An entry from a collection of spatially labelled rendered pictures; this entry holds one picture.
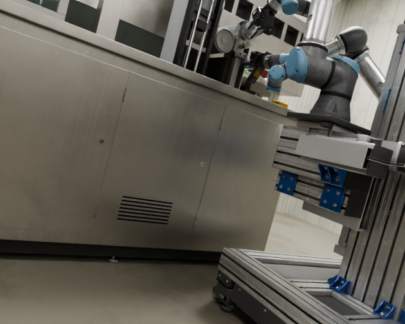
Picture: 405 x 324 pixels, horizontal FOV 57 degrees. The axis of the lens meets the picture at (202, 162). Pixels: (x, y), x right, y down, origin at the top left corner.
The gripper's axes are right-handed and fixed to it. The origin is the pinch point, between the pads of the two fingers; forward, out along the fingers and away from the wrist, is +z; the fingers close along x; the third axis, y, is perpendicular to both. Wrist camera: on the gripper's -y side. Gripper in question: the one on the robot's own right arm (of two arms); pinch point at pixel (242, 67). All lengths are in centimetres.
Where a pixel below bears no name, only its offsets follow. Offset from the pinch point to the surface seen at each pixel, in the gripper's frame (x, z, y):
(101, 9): 83, 4, -1
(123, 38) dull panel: 60, 30, -3
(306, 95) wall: -227, 157, 42
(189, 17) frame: 49, -16, 7
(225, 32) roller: 18.6, -2.5, 12.6
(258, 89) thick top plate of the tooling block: -9.8, -6.5, -10.1
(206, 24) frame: 39.5, -16.0, 7.3
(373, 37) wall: -250, 104, 120
